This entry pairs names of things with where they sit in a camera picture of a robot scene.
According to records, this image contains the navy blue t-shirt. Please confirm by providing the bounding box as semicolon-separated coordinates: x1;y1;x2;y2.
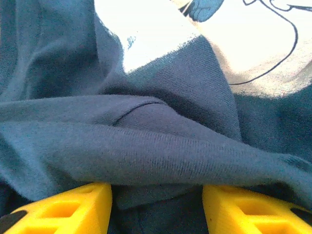
0;0;312;234

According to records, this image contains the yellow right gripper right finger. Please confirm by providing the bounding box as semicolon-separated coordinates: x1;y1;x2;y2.
201;184;312;234

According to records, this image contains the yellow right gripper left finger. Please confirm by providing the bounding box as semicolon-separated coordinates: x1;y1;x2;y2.
0;182;113;234

